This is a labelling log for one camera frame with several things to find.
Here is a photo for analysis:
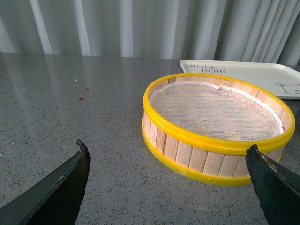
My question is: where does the white mesh steamer liner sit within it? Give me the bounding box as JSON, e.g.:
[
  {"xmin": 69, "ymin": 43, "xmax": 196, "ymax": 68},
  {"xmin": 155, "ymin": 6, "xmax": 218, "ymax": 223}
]
[{"xmin": 150, "ymin": 81, "xmax": 284, "ymax": 141}]

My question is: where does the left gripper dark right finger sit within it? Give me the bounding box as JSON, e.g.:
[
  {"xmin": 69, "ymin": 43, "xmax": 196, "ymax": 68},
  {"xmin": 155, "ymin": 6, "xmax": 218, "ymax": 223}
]
[{"xmin": 246, "ymin": 144, "xmax": 300, "ymax": 225}]

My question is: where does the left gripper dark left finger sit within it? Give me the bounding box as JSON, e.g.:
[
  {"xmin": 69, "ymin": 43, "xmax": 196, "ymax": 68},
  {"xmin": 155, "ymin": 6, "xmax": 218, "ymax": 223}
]
[{"xmin": 0, "ymin": 139, "xmax": 91, "ymax": 225}]

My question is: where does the white bear-print tray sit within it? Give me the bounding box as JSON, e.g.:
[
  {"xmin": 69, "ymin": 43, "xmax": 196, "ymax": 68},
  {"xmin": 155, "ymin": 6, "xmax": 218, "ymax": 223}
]
[{"xmin": 180, "ymin": 60, "xmax": 300, "ymax": 100}]

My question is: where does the grey pleated curtain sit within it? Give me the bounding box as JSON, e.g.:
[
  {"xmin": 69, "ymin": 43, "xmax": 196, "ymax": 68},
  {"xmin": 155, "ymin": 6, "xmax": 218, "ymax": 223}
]
[{"xmin": 0, "ymin": 0, "xmax": 300, "ymax": 64}]

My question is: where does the yellow-rimmed wooden steamer basket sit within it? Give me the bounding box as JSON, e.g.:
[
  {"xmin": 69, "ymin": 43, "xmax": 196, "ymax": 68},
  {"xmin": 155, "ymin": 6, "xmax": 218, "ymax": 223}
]
[{"xmin": 142, "ymin": 73, "xmax": 295, "ymax": 186}]

